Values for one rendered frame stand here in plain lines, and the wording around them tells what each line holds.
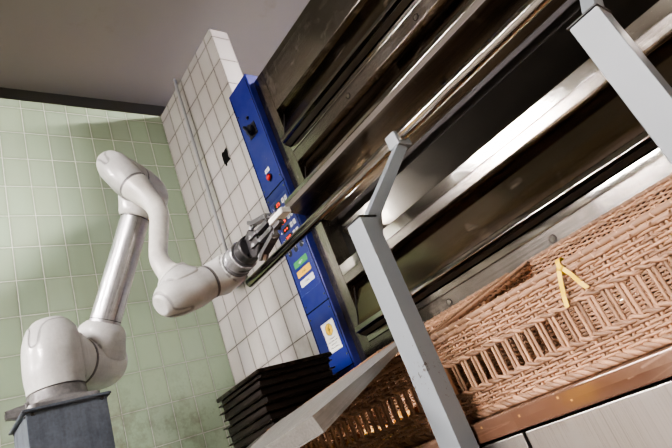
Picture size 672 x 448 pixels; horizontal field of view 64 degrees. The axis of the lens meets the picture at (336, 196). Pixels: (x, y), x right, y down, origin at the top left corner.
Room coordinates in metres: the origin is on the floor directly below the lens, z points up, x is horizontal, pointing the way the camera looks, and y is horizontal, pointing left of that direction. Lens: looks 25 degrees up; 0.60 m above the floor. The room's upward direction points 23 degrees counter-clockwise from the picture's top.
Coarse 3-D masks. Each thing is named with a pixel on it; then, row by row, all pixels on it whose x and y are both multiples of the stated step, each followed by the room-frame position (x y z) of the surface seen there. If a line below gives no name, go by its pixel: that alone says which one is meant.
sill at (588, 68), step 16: (640, 16) 1.00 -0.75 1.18; (656, 16) 0.99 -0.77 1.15; (640, 32) 1.02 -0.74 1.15; (592, 64) 1.09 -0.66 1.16; (576, 80) 1.13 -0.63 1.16; (544, 96) 1.18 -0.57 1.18; (560, 96) 1.16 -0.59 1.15; (528, 112) 1.22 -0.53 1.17; (544, 112) 1.20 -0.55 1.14; (512, 128) 1.26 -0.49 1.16; (496, 144) 1.30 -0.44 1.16; (480, 160) 1.34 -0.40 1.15; (448, 176) 1.42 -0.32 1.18; (464, 176) 1.39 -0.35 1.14; (432, 192) 1.47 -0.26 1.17; (416, 208) 1.52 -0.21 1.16; (400, 224) 1.58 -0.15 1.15; (352, 256) 1.74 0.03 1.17
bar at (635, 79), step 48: (528, 0) 0.78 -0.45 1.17; (480, 48) 0.86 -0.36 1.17; (624, 48) 0.54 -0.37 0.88; (432, 96) 0.95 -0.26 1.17; (624, 96) 0.56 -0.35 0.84; (384, 144) 1.07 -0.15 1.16; (336, 192) 1.20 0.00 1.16; (384, 192) 0.95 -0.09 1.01; (288, 240) 1.36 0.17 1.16; (384, 240) 0.89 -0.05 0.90; (384, 288) 0.88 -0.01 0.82; (432, 384) 0.87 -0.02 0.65
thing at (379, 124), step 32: (480, 0) 1.04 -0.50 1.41; (512, 0) 1.06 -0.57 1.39; (448, 32) 1.12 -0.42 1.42; (480, 32) 1.13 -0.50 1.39; (448, 64) 1.21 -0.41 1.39; (416, 96) 1.30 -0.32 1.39; (384, 128) 1.39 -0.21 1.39; (352, 160) 1.50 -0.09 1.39; (320, 192) 1.63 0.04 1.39; (352, 192) 1.68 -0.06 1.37
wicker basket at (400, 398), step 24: (456, 312) 1.18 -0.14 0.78; (384, 384) 1.10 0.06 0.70; (408, 384) 1.05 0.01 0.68; (360, 408) 1.16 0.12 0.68; (384, 408) 1.11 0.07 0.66; (408, 408) 1.07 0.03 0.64; (360, 432) 1.18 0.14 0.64; (384, 432) 1.13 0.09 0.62; (408, 432) 1.09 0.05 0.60; (432, 432) 1.04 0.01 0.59
